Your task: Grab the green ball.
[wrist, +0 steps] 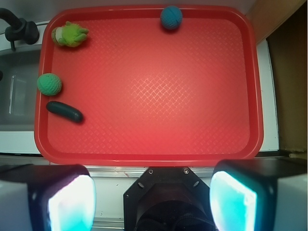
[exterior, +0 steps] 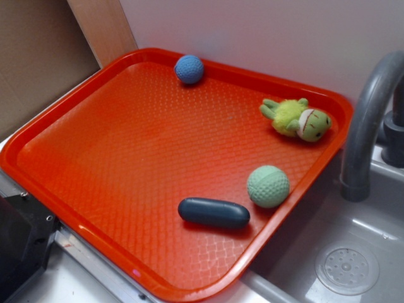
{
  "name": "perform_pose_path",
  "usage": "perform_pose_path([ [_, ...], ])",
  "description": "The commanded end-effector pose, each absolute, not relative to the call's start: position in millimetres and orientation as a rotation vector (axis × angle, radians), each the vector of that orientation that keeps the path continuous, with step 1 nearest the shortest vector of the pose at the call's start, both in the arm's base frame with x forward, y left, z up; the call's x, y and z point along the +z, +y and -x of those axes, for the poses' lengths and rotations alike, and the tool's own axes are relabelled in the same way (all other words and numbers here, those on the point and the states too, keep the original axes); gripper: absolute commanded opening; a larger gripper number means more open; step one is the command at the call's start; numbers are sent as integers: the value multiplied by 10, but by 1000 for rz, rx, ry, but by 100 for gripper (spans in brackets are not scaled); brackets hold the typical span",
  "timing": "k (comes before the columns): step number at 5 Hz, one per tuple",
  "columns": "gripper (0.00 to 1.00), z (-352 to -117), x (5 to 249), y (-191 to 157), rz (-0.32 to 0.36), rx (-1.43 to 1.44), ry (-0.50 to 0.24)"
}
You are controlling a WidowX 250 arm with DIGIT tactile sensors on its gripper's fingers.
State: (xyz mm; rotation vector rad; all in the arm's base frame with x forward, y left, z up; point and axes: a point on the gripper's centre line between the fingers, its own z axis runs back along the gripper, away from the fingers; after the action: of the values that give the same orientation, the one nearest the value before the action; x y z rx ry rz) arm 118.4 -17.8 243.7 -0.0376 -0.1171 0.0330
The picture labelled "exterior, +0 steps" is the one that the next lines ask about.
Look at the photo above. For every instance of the dark blue capsule case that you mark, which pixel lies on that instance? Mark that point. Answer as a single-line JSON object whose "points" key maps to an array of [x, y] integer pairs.
{"points": [[214, 213]]}

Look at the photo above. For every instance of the green textured ball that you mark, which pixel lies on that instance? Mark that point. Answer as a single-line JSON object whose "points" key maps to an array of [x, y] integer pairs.
{"points": [[268, 186]]}

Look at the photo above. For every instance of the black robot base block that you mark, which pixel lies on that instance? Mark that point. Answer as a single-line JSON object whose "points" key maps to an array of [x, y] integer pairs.
{"points": [[27, 232]]}

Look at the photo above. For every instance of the blue textured ball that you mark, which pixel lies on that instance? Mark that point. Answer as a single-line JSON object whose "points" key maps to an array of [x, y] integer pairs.
{"points": [[189, 69]]}

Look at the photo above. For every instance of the green plush frog toy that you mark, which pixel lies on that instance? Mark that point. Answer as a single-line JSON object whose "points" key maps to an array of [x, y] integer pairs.
{"points": [[295, 119]]}

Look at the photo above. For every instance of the orange plastic tray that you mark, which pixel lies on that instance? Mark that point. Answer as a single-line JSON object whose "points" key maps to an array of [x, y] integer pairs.
{"points": [[114, 158]]}

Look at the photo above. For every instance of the grey toy faucet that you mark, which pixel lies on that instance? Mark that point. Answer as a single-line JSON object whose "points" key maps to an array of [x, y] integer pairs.
{"points": [[375, 101]]}

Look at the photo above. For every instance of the light wooden board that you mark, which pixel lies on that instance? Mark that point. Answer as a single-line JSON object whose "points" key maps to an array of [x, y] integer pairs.
{"points": [[105, 28]]}

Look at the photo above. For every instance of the sink drain cover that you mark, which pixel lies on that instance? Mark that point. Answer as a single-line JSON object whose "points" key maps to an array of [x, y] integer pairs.
{"points": [[347, 268]]}

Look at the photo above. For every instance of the brown cardboard panel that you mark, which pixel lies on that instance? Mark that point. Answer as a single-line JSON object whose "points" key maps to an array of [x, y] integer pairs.
{"points": [[44, 54]]}

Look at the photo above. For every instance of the dark grey faucet handle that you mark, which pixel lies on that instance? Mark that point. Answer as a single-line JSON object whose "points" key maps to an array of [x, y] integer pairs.
{"points": [[392, 153]]}

